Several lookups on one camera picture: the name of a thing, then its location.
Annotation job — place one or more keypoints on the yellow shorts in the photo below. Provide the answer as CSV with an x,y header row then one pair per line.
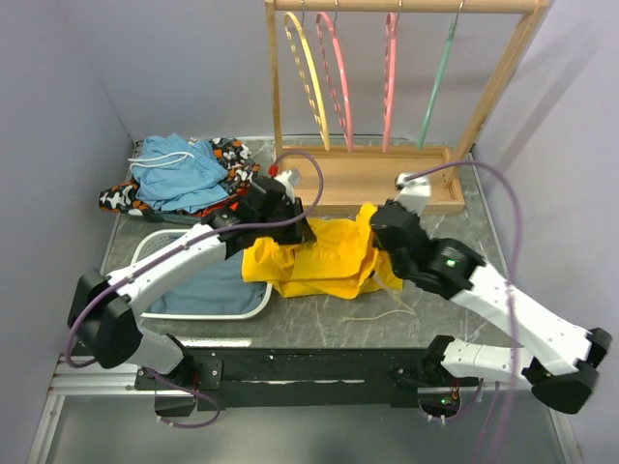
x,y
343,261

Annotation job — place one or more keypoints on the blue cloth in basket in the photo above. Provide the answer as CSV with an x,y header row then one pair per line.
x,y
218,290

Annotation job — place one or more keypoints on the wooden hanger rack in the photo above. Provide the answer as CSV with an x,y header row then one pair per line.
x,y
349,179

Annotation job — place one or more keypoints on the yellow hanger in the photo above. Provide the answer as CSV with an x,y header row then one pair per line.
x,y
307,71

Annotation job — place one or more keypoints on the pink hanger left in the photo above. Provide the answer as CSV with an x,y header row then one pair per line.
x,y
337,80

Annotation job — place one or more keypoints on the pink hanger right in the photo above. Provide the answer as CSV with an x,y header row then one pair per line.
x,y
390,71

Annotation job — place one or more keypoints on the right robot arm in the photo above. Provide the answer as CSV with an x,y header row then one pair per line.
x,y
556,359

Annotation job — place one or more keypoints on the aluminium rail frame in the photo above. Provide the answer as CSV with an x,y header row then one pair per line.
x,y
96,381

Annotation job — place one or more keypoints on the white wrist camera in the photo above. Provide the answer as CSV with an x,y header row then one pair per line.
x,y
414,192
289,178

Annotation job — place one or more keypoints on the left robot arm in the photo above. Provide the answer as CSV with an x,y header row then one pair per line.
x,y
106,308

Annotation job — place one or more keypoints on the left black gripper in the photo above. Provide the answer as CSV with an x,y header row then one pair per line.
x,y
301,233

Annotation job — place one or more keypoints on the patterned black orange shorts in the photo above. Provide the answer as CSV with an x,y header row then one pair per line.
x,y
230,153

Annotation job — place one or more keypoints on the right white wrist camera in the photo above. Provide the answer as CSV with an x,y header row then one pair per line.
x,y
414,192

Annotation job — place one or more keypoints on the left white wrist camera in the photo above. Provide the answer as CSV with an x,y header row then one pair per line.
x,y
289,178

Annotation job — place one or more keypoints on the pink hanger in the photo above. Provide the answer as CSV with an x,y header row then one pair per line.
x,y
390,71
337,80

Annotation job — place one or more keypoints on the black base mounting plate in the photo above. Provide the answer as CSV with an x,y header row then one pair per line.
x,y
280,377

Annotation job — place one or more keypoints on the green hanger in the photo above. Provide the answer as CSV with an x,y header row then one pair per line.
x,y
437,83

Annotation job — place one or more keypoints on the light blue shorts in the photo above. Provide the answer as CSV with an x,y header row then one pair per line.
x,y
174,174

